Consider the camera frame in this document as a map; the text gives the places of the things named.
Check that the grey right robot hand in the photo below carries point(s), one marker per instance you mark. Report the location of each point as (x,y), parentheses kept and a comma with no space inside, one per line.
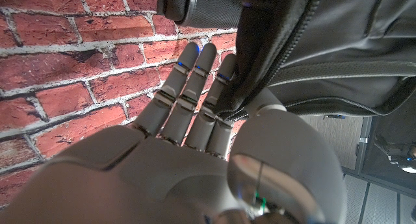
(162,172)

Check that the black backpack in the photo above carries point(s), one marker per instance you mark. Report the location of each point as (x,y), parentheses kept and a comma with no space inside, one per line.
(325,48)

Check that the brick print backdrop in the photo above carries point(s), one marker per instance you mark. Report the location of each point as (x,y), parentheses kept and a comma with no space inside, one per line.
(65,71)

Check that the small blue tool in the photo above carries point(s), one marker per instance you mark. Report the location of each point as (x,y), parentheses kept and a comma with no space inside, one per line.
(334,116)

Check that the person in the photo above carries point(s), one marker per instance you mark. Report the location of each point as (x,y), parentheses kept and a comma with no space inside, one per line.
(396,152)

